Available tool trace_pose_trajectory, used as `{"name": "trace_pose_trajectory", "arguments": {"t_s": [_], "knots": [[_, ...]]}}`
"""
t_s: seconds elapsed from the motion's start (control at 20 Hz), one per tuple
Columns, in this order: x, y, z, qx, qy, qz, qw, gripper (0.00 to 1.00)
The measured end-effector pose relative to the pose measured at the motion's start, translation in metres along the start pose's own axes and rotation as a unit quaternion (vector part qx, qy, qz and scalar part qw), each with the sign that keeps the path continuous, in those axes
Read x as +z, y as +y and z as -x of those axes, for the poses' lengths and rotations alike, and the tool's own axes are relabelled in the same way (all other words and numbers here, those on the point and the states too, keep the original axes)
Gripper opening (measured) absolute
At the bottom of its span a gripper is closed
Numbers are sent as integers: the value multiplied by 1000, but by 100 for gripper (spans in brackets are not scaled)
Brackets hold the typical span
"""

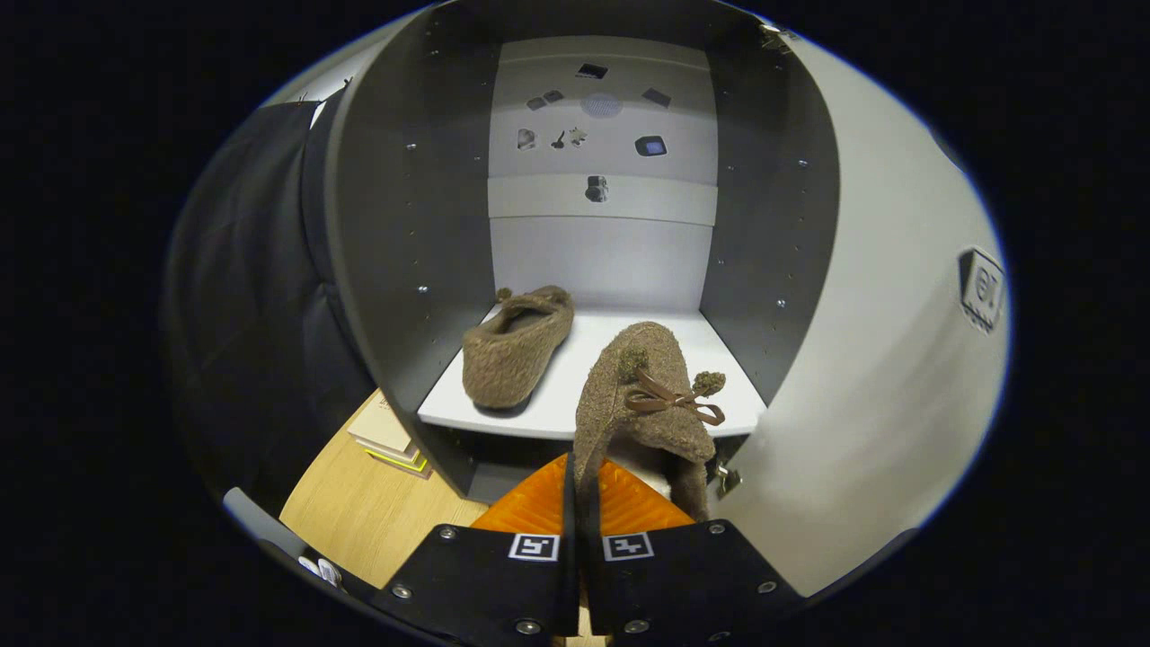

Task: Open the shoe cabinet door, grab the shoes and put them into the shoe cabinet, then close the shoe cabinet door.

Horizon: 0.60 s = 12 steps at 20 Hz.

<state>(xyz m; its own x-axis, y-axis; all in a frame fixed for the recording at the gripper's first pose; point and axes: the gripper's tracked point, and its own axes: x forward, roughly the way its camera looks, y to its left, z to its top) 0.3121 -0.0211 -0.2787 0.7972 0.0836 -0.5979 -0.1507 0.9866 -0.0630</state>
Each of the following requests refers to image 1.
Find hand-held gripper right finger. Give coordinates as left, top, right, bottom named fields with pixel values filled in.
left=584, top=458, right=805, bottom=643

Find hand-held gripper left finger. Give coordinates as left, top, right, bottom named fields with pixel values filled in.
left=373, top=454, right=580, bottom=647

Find brown fuzzy shoe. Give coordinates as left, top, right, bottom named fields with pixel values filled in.
left=462, top=286, right=576, bottom=410
left=573, top=322, right=729, bottom=522

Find grey shoe cabinet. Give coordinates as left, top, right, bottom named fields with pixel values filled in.
left=305, top=0, right=841, bottom=504

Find white cabinet shelf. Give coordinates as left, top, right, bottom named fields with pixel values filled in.
left=418, top=310, right=769, bottom=441

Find stack of books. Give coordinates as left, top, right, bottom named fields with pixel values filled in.
left=348, top=391, right=432, bottom=479

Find black backdrop cloth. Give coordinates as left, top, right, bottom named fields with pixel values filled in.
left=162, top=85, right=378, bottom=513

